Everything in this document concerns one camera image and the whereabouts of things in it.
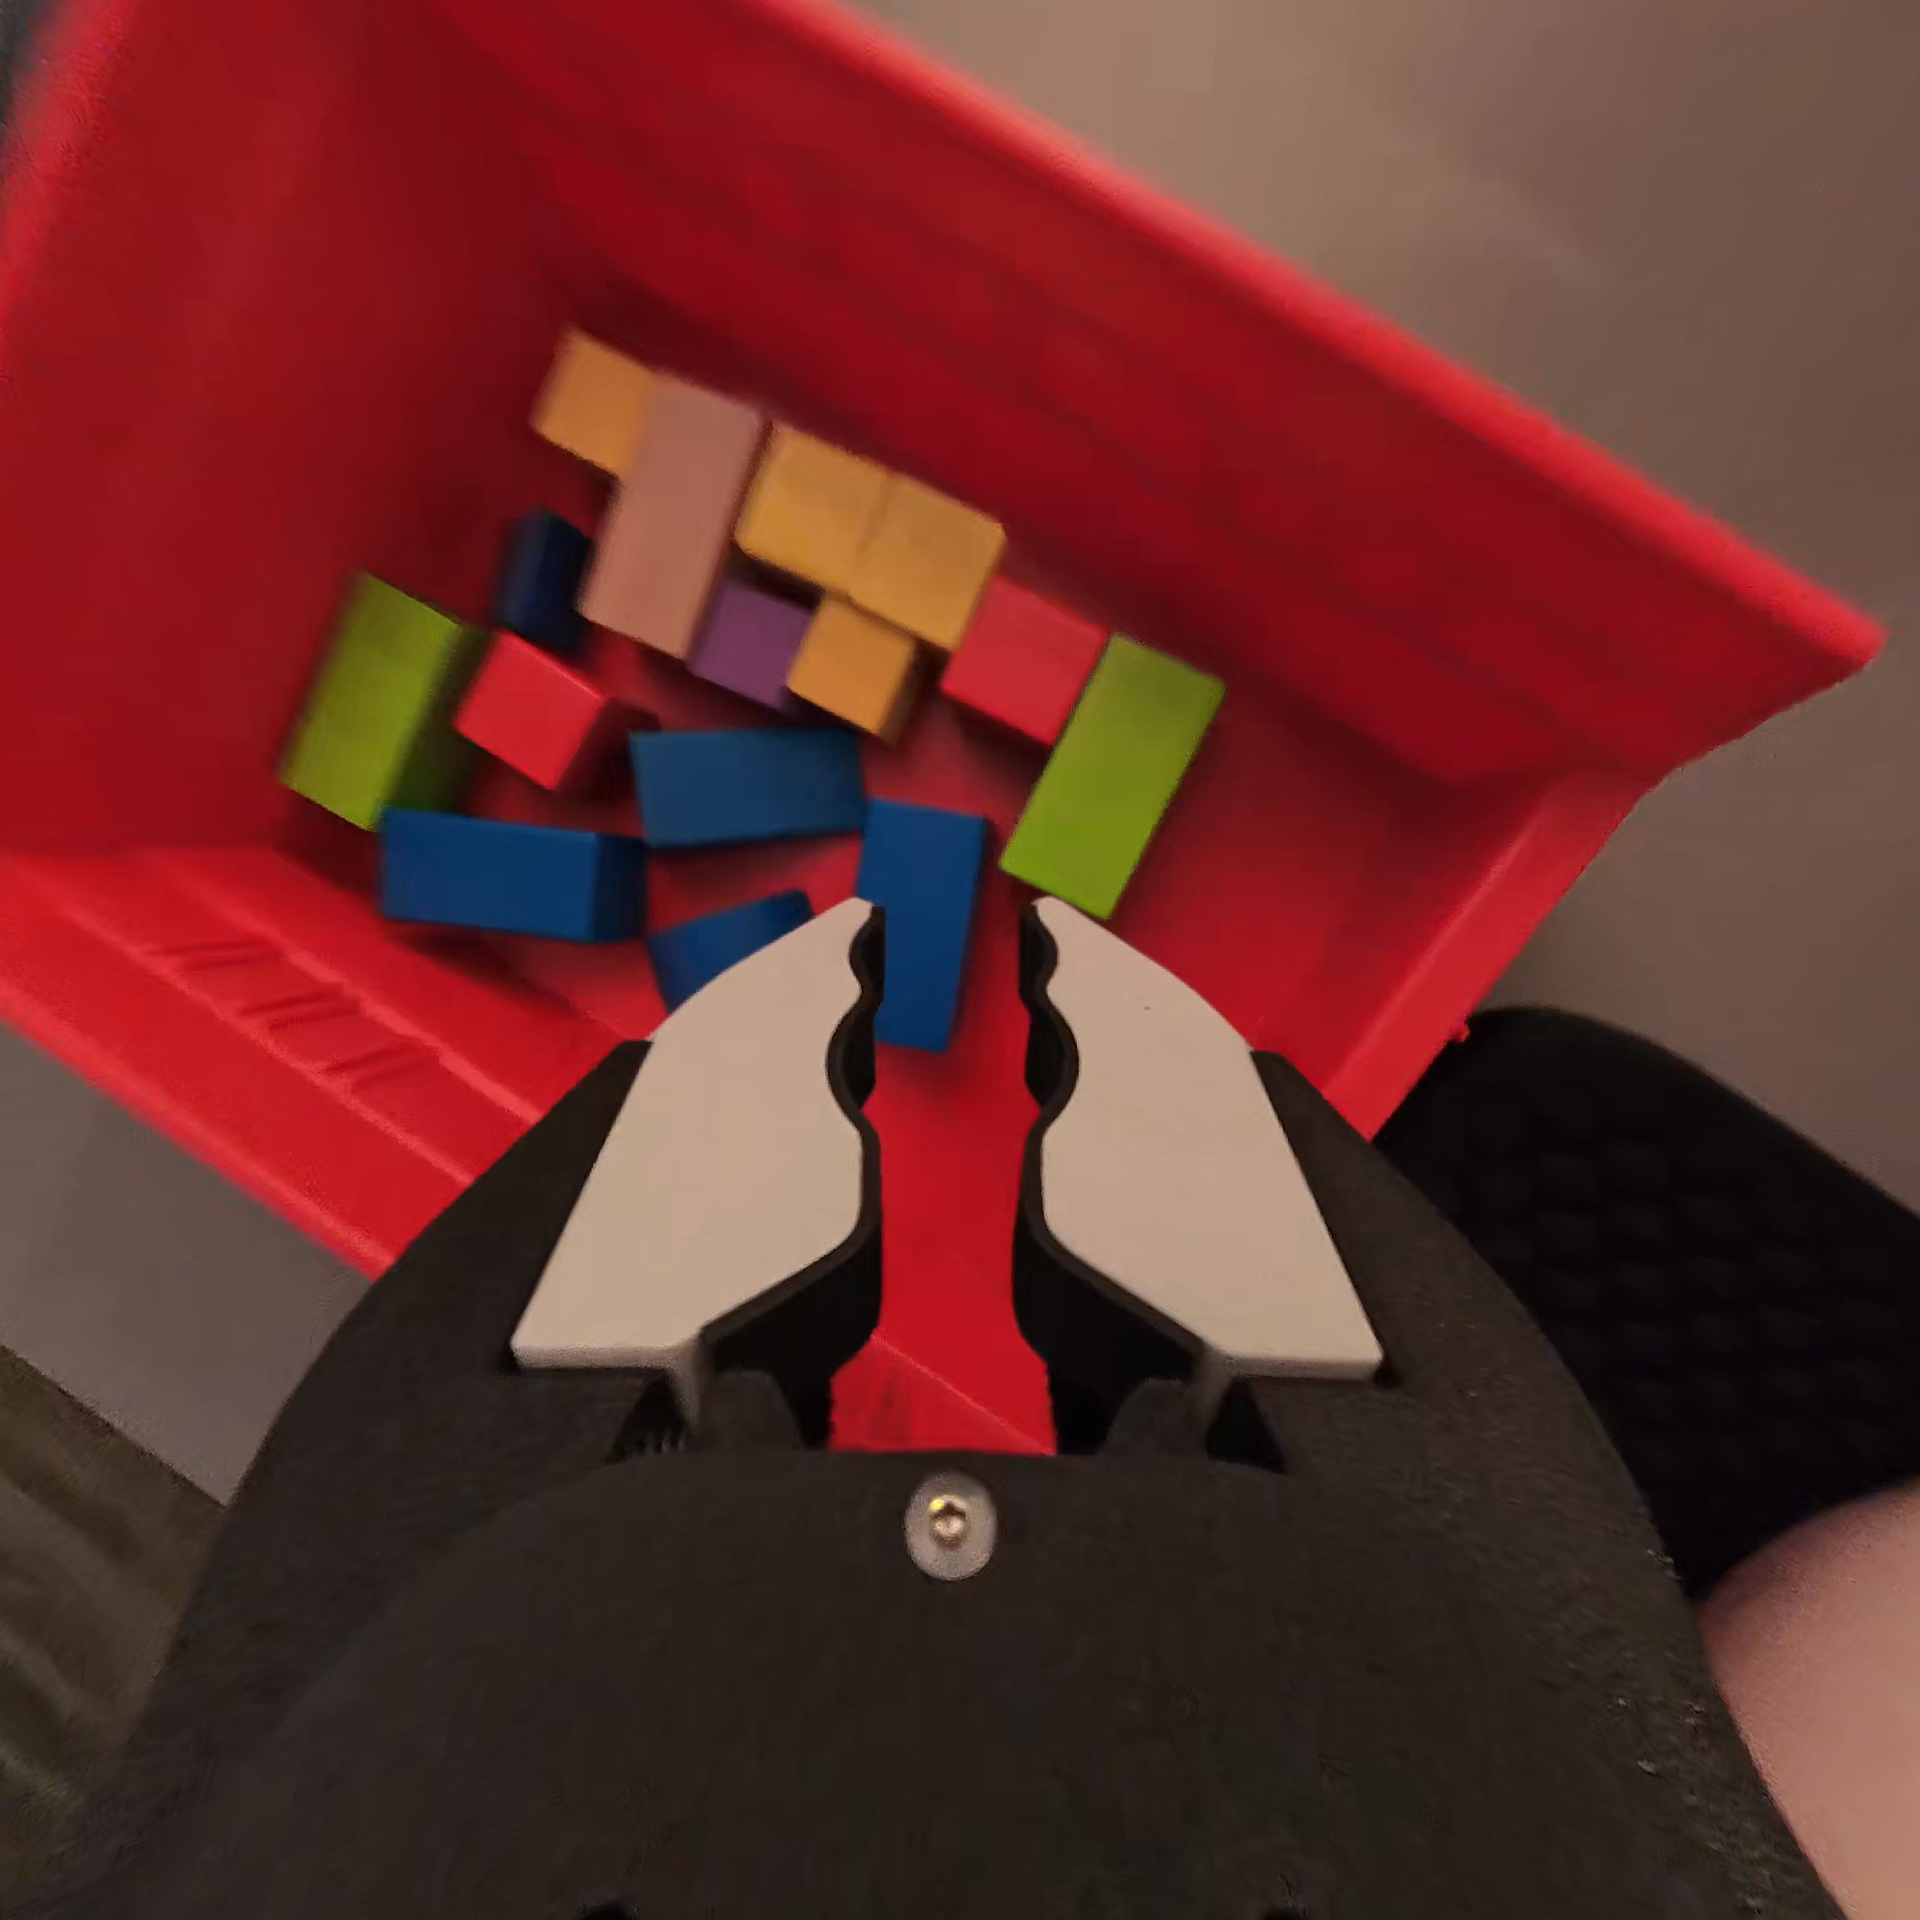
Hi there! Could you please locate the person's right forearm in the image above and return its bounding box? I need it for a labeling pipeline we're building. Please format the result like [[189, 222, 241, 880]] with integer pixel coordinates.
[[1693, 1477, 1920, 1920]]

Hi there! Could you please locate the red wooden cube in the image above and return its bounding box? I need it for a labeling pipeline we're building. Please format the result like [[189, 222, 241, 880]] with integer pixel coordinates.
[[935, 578, 1111, 747], [450, 631, 617, 796]]

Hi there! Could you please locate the purple wooden cube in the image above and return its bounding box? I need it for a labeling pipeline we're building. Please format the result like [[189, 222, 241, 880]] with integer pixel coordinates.
[[686, 578, 818, 712]]

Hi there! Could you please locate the beige long wooden block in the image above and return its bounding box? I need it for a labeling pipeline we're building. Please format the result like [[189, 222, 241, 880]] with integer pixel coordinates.
[[576, 376, 770, 663]]

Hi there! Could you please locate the red plastic bin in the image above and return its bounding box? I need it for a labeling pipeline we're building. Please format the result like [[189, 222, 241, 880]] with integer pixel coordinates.
[[0, 0, 1888, 1458]]

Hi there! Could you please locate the green wooden block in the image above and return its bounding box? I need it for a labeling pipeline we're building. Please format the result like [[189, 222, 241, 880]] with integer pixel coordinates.
[[998, 634, 1228, 920], [277, 569, 488, 835]]

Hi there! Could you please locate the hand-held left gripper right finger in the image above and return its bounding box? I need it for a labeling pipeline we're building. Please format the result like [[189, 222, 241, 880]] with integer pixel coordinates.
[[1014, 897, 1387, 1430]]

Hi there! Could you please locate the orange wooden cube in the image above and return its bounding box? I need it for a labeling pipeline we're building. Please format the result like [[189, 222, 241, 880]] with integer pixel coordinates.
[[783, 595, 928, 744], [528, 327, 662, 478], [849, 477, 1010, 648], [730, 424, 893, 581]]

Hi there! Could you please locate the blue half-round wooden block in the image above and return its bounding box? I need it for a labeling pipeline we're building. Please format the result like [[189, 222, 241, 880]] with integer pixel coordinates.
[[647, 888, 818, 1014]]

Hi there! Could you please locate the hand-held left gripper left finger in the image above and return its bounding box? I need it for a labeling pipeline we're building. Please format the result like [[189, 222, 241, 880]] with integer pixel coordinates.
[[510, 897, 890, 1430]]

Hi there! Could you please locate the blue rectangular wooden block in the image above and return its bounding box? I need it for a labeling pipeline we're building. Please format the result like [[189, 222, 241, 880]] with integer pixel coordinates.
[[627, 723, 869, 849], [851, 797, 994, 1057], [375, 805, 648, 948]]

